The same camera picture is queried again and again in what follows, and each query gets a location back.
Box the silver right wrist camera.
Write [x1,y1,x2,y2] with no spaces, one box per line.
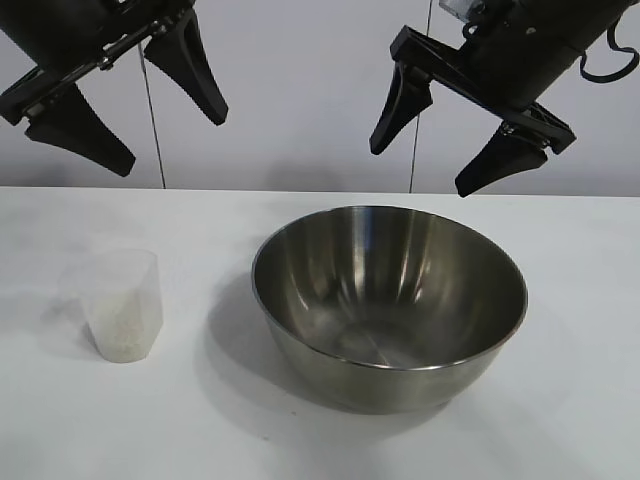
[437,0,475,20]

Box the white uncooked rice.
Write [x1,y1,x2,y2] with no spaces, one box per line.
[97,294,151,361]

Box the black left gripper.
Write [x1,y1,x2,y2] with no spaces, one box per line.
[0,0,230,177]

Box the clear plastic measuring cup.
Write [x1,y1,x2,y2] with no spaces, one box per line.
[57,248,164,364]

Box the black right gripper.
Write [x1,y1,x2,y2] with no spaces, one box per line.
[368,8,577,199]

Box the stainless steel mixing bowl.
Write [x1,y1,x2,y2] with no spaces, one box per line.
[251,203,530,415]

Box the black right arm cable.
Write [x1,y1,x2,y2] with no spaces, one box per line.
[578,19,637,82]

